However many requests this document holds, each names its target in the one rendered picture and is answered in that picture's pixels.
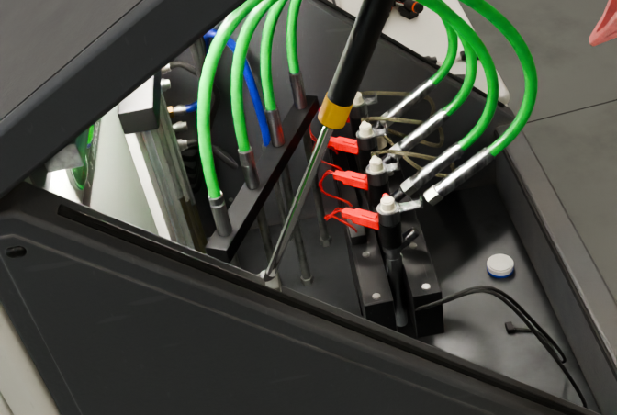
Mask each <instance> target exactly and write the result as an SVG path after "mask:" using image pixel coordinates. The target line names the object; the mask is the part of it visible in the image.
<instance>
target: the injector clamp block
mask: <svg viewBox="0 0 617 415"><path fill-rule="evenodd" d="M346 157H347V160H348V163H349V167H350V171H352V172H356V173H359V170H358V166H357V162H356V159H355V156H354V154H353V153H349V152H346ZM399 167H400V165H399ZM388 181H389V190H390V194H391V193H394V192H395V191H396V190H398V189H399V188H400V187H401V186H400V185H401V183H403V182H404V181H405V178H404V175H403V173H402V170H401V167H400V170H398V171H394V172H389V173H388ZM354 189H355V193H356V196H357V200H358V204H359V208H360V209H363V210H367V211H370V210H369V207H368V204H367V200H366V196H365V191H364V189H361V188H357V187H355V188H354ZM400 219H401V228H402V233H403V232H406V231H407V230H409V229H410V228H412V227H415V228H416V229H417V230H418V232H419V233H420V236H419V237H417V238H416V239H415V240H413V241H412V242H411V244H410V245H408V246H407V247H406V248H404V249H402V251H401V252H400V253H401V254H402V262H403V265H402V274H403V282H404V290H405V299H406V307H407V308H409V314H410V317H411V320H412V324H413V327H414V330H415V333H416V337H417V338H420V337H426V336H431V335H435V334H441V333H444V319H443V304H442V305H438V306H435V307H432V308H428V309H422V310H419V311H416V310H415V309H416V308H417V307H420V306H423V305H426V304H429V303H432V302H435V301H437V300H440V299H443V293H442V290H441V287H440V284H439V281H438V278H437V275H436V273H435V270H434V267H433V264H432V259H431V256H430V254H429V251H428V248H427V245H426V242H425V240H424V237H423V233H422V230H421V225H420V223H419V220H418V217H417V214H416V211H415V209H414V210H409V211H403V212H402V213H401V214H400ZM343 229H344V233H345V238H346V243H347V249H348V254H349V261H350V266H351V271H352V276H353V283H354V287H355V292H356V295H357V300H358V304H359V309H360V312H361V315H362V316H364V319H366V320H370V321H373V322H374V323H377V324H379V325H381V326H384V327H386V328H389V329H391V330H393V331H398V330H397V322H396V314H395V307H394V300H393V297H392V293H391V289H390V282H389V276H387V273H386V269H385V266H384V262H383V259H382V255H381V252H380V247H379V239H378V238H377V237H376V232H375V229H372V228H368V227H366V226H365V232H366V237H367V243H361V244H356V245H352V244H351V239H350V235H349V231H348V227H347V225H345V224H344V223H343Z"/></svg>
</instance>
